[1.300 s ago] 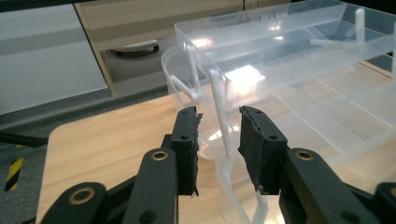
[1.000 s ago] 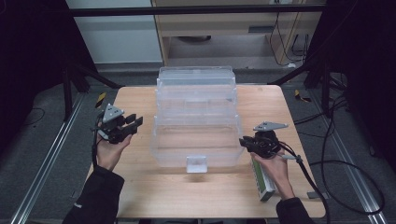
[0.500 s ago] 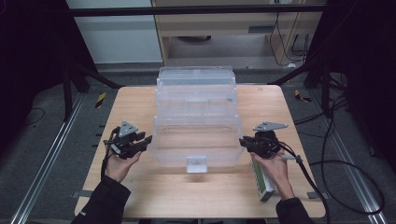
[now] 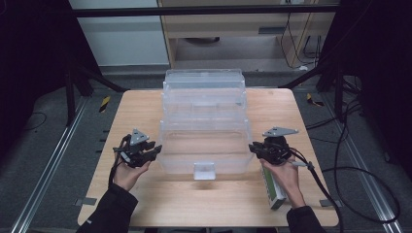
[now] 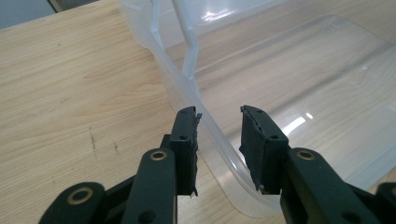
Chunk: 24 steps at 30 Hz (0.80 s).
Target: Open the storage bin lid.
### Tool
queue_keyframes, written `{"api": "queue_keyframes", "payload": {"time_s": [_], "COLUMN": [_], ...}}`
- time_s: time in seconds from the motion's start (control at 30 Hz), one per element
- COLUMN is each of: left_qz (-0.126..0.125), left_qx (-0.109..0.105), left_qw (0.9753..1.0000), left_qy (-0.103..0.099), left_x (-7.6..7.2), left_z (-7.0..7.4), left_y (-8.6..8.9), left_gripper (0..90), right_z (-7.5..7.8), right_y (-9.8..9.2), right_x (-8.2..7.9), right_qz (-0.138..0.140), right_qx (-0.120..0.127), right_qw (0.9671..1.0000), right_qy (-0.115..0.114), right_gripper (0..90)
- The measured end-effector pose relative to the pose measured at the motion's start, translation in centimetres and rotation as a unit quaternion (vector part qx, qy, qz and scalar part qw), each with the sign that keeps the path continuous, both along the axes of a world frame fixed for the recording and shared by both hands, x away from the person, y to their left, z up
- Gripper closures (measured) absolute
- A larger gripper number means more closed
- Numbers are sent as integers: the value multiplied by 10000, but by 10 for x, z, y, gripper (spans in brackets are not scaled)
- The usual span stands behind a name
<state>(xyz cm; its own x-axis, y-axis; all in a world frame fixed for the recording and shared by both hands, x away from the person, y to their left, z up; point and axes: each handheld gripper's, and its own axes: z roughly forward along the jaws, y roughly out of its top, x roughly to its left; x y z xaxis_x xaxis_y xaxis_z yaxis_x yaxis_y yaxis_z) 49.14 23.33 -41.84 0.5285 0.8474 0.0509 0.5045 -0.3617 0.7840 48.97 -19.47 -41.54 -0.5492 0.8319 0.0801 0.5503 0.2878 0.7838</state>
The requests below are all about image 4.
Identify black floor cable loop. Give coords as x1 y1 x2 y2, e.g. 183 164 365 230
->
305 76 401 225

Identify person's left hand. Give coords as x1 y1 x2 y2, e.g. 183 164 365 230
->
113 157 153 192

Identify person's right hand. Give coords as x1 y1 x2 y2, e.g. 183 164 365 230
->
259 157 307 209

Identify light wooden desk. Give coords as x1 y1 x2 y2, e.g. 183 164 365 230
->
157 0 338 70

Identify black cables under desk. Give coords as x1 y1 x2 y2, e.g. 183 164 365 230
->
279 12 323 71

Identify yellow black striped floor tape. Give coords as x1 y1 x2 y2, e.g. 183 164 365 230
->
305 92 326 108
98 95 112 114

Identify white cabinet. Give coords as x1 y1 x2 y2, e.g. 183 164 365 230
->
68 0 170 68

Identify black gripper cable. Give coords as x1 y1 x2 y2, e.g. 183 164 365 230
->
286 148 345 233
108 135 131 189

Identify aluminium floor rail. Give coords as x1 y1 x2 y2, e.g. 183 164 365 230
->
324 93 404 233
9 96 89 233

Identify black metal stand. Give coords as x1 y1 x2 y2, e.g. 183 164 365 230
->
63 57 129 128
278 59 346 123

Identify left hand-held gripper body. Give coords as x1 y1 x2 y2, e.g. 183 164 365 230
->
113 128 155 169

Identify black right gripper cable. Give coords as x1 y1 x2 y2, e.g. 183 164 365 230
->
286 148 345 233

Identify clear plastic storage box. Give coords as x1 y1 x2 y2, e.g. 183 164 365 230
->
157 68 255 182

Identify grey tape strip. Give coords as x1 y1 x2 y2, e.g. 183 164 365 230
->
74 197 98 208
319 198 343 209

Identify black horizontal frame bar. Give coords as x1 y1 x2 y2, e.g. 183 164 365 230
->
69 4 341 18

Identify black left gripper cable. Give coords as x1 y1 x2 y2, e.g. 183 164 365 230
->
108 135 131 189

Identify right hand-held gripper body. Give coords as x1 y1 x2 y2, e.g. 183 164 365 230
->
257 126 300 166

